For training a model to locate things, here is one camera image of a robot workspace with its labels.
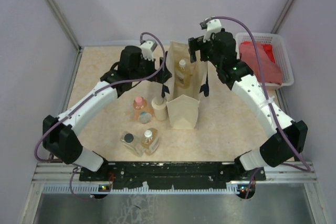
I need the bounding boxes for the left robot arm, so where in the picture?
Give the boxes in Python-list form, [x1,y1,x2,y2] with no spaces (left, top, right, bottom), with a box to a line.
[41,42,164,180]

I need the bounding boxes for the pink red cloth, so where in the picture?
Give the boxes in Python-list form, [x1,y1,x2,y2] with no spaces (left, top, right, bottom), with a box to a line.
[239,41,282,85]

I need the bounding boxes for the cream cylindrical bottle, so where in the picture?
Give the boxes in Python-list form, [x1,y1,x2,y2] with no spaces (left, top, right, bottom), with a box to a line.
[151,97,168,121]

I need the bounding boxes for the pink cap orange bottle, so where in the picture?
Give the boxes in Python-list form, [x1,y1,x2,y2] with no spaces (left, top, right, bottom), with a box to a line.
[133,97,153,120]

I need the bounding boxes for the clear jar teal lid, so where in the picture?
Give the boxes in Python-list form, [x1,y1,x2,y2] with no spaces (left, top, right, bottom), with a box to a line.
[137,112,152,124]

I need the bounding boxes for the white plastic basket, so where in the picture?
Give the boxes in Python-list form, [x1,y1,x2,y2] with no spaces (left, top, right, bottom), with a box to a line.
[235,32,294,90]

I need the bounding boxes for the amber bottle white cap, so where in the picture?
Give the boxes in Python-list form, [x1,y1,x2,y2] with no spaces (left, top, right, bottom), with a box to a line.
[141,127,160,155]

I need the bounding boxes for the beige canvas bag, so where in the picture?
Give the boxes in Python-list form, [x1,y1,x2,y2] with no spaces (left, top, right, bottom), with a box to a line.
[162,42,209,130]

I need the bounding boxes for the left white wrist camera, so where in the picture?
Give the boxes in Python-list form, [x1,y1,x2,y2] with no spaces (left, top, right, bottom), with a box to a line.
[140,40,157,61]

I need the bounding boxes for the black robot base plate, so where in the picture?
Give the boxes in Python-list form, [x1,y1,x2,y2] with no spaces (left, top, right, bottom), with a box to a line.
[73,161,266,197]

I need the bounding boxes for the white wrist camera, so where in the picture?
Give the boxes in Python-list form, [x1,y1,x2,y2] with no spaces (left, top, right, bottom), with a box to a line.
[140,40,157,61]
[200,19,222,42]

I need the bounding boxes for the yellow liquid bottle white cap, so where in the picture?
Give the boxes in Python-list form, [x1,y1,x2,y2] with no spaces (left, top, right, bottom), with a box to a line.
[174,59,192,89]

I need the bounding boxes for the clear bottle black cap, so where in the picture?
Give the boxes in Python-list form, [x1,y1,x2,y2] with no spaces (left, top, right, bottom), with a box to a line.
[120,131,145,157]

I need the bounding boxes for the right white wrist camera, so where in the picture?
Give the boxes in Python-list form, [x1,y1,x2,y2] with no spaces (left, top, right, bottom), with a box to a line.
[200,19,222,42]

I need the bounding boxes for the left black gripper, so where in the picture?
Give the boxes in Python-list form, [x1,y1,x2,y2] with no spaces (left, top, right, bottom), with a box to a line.
[131,52,172,84]

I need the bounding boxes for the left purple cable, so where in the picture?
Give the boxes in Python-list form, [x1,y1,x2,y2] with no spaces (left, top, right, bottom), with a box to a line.
[34,32,167,200]

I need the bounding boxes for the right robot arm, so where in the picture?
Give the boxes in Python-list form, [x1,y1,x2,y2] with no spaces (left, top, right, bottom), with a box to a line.
[188,28,308,180]

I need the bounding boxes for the aluminium rail frame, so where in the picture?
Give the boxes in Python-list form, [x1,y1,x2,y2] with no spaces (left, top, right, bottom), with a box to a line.
[32,162,317,198]

